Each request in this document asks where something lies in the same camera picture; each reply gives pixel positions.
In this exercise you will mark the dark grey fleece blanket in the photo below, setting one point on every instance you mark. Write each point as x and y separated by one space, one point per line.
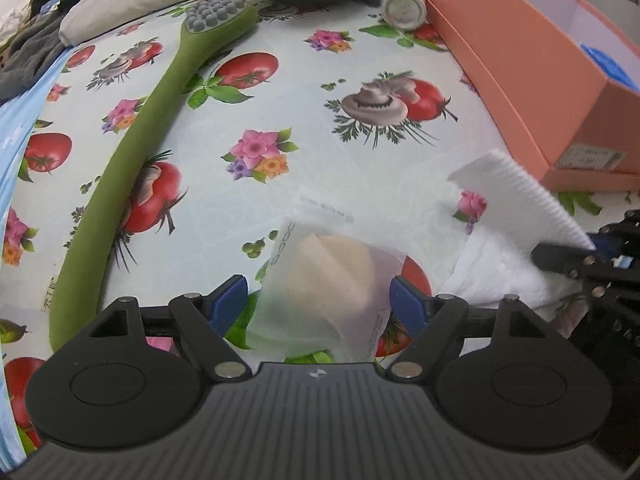
25 60

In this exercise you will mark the pink cardboard box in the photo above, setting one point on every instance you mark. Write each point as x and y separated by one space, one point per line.
525 60

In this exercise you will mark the grey pillow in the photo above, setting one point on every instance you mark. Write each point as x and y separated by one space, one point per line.
125 0

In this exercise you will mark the light blue bedsheet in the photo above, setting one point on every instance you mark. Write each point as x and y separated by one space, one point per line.
10 160

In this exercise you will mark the blue and red packet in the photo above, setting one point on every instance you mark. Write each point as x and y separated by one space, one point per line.
615 67

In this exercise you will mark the floral tomato print bed cover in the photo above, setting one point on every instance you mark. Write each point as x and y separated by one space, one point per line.
300 85

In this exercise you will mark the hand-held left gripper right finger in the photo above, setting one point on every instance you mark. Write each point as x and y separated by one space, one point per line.
407 305

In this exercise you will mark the green massage brush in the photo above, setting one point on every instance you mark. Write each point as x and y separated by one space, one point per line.
150 125

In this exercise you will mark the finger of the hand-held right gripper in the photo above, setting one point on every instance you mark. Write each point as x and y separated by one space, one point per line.
560 257

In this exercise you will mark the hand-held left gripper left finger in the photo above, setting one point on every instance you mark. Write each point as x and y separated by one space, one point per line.
227 305

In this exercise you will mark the white pleated cloth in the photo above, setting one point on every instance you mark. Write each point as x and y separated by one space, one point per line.
500 210

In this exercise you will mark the translucent bag with beige sponge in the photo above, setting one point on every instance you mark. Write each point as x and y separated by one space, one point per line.
325 270

